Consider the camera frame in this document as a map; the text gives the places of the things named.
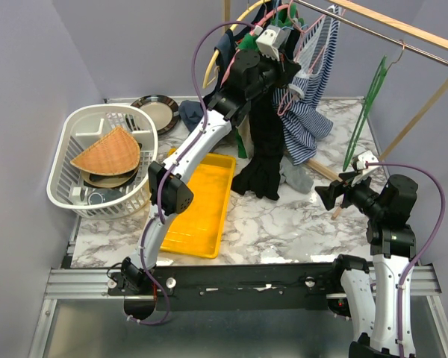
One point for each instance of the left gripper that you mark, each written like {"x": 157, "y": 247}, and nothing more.
{"x": 284, "y": 70}

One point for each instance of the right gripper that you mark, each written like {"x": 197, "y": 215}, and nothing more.
{"x": 328, "y": 194}

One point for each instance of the pink wire hanger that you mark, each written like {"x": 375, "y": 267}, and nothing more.
{"x": 316, "y": 56}

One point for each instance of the blue white striped tank top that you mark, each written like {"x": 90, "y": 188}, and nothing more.
{"x": 296, "y": 105}

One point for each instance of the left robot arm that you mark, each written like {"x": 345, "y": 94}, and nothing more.
{"x": 250, "y": 76}

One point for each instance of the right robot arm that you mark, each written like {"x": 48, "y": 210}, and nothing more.
{"x": 378, "y": 293}

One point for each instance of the pink plastic hanger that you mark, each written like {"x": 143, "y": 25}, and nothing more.
{"x": 270, "y": 13}

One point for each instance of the green garment on hanger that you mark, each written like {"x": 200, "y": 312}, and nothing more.
{"x": 279, "y": 18}

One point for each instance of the yellow hanger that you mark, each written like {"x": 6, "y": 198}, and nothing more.
{"x": 253, "y": 12}

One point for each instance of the black tank top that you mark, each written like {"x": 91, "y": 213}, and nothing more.
{"x": 262, "y": 174}

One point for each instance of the green velvet hanger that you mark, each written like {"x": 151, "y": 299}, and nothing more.
{"x": 373, "y": 91}

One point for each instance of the metal hanging rod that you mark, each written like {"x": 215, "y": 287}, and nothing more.
{"x": 373, "y": 33}

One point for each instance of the black rimmed ceramic plate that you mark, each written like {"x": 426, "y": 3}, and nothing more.
{"x": 162, "y": 110}

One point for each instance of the yellow plastic tray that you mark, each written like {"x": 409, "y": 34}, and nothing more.
{"x": 198, "y": 230}

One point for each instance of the woven wicker fan basket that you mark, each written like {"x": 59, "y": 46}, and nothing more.
{"x": 116, "y": 153}

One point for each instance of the white plastic dish basket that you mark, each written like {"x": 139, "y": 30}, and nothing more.
{"x": 82, "y": 128}

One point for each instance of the dark plates in basket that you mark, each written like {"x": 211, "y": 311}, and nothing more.
{"x": 106, "y": 188}

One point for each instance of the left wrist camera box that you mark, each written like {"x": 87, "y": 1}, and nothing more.
{"x": 270, "y": 41}

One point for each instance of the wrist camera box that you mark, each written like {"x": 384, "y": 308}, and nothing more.
{"x": 363, "y": 164}
{"x": 270, "y": 41}

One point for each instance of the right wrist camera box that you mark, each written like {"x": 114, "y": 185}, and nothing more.
{"x": 363, "y": 164}

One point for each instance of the black mounting rail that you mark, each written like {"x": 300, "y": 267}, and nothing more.
{"x": 239, "y": 287}

